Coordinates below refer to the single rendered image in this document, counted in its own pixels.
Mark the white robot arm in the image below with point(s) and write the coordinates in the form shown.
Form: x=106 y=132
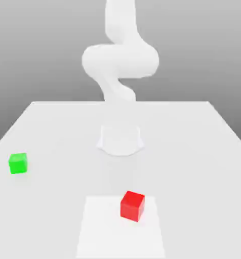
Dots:
x=120 y=60

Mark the small red cube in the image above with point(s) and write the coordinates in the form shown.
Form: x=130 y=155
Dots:
x=131 y=206

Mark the small green cube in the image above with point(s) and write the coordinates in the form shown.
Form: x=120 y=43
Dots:
x=18 y=163

